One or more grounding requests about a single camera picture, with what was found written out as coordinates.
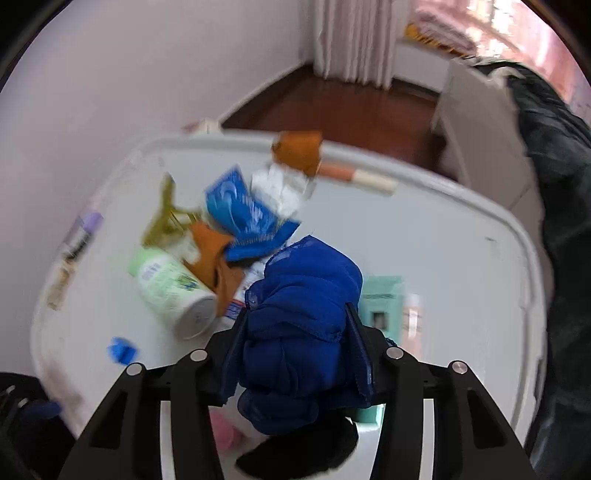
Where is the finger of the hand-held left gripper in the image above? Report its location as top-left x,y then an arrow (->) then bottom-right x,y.
18,399 -> 63,421

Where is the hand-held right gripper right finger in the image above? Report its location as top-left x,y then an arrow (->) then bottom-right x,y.
344,302 -> 536,480

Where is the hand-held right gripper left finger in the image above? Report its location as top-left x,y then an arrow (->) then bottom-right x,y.
58,310 -> 252,480

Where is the blue chiffon cloth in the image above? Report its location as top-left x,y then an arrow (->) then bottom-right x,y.
235,234 -> 375,437

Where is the white toothpaste tube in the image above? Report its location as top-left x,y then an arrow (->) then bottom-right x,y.
222,258 -> 269,330

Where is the pink teardrop nail clipper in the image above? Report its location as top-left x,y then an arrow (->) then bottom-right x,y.
210,408 -> 245,450

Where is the small red white tube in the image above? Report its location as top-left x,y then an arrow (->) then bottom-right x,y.
401,293 -> 423,356

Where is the mint green box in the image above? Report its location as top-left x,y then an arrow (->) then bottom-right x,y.
355,276 -> 403,425

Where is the green and white lotion bottle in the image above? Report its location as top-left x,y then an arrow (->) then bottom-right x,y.
128,248 -> 218,340

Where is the small blue scrap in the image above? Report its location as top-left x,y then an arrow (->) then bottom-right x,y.
107,337 -> 138,364

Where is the black sock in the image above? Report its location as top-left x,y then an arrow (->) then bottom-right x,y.
235,415 -> 360,478

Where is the white plastic storage box lid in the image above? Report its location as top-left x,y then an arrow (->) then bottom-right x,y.
30,130 -> 548,444

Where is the yellow translucent hair clip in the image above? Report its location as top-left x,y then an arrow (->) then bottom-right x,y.
141,173 -> 204,247

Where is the blue snack wrapper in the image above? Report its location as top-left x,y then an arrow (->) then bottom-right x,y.
204,165 -> 302,261

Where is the crumpled white tissue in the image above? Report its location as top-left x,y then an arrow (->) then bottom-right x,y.
249,162 -> 317,217

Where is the orange and cream pen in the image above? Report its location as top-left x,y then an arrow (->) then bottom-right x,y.
316,164 -> 399,197

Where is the small purple case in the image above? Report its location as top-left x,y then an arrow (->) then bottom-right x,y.
76,210 -> 103,236

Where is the brown plush toy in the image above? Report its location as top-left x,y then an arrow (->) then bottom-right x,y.
270,130 -> 324,178

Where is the dark grey fleece robe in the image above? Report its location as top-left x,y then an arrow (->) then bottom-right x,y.
471,60 -> 591,472

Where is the pale dotted curtain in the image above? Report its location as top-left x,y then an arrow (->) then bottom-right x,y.
311,0 -> 400,88

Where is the window with pink sheer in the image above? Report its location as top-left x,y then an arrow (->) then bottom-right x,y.
462,0 -> 522,47

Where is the white bed frame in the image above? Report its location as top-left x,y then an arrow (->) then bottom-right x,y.
431,58 -> 532,208

